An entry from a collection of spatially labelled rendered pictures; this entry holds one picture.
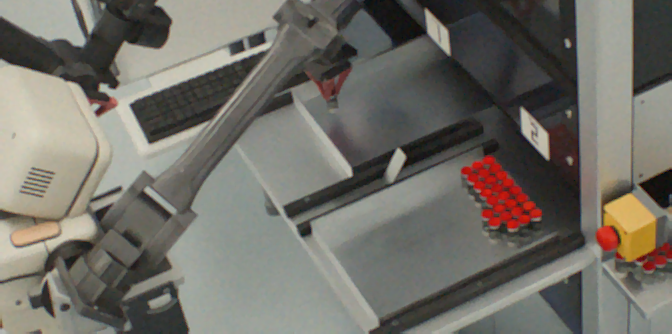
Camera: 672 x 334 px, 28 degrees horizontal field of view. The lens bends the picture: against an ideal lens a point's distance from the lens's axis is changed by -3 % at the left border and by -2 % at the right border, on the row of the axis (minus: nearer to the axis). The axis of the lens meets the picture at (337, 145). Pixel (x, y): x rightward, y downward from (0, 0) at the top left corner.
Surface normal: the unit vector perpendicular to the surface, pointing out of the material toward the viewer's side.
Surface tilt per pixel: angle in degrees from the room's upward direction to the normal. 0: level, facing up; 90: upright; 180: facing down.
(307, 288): 0
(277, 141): 0
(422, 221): 0
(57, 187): 90
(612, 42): 90
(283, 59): 46
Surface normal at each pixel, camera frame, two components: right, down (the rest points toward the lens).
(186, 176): 0.13, -0.08
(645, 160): 0.43, 0.56
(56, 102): 0.50, -0.80
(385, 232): -0.14, -0.74
